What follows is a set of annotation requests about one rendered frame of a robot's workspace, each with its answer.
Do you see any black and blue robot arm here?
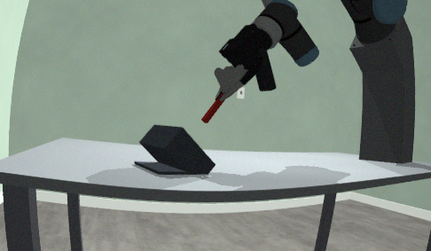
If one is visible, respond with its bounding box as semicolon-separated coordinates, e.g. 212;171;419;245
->
251;0;408;91

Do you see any blue-grey square panel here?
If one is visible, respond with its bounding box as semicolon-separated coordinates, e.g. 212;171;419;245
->
135;125;215;175

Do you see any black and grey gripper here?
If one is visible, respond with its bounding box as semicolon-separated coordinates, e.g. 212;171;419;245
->
215;23;272;101

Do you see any red rectangular block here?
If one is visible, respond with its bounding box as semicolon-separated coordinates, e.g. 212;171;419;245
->
201;94;224;123

